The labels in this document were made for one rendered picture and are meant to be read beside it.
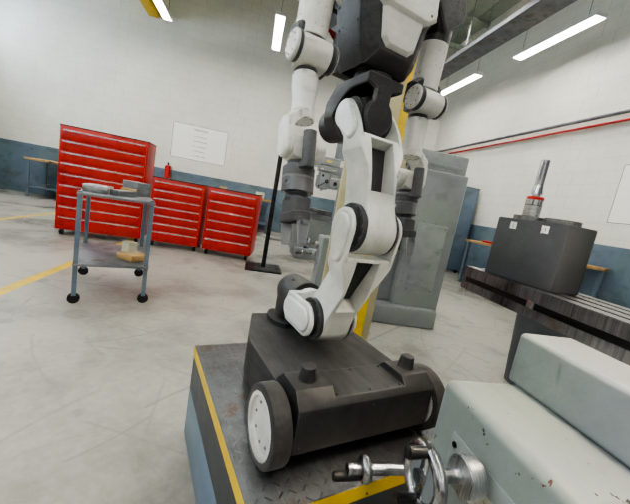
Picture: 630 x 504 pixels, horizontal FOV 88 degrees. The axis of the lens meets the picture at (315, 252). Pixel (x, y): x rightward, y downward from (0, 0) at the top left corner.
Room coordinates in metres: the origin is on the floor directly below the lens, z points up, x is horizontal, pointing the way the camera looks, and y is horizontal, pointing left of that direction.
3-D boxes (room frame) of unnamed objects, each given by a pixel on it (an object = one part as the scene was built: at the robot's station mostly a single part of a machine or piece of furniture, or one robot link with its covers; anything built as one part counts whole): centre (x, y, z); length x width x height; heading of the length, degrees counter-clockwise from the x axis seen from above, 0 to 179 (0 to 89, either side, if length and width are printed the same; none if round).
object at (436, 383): (1.00, -0.42, 0.50); 0.20 x 0.05 x 0.20; 30
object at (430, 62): (1.17, -0.27, 1.52); 0.13 x 0.12 x 0.22; 119
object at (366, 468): (0.64, -0.23, 0.52); 0.22 x 0.06 x 0.06; 102
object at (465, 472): (0.51, -0.29, 0.64); 0.16 x 0.12 x 0.12; 102
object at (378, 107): (1.12, -0.05, 1.37); 0.28 x 0.13 x 0.18; 30
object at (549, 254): (0.99, -0.66, 1.04); 0.22 x 0.12 x 0.20; 21
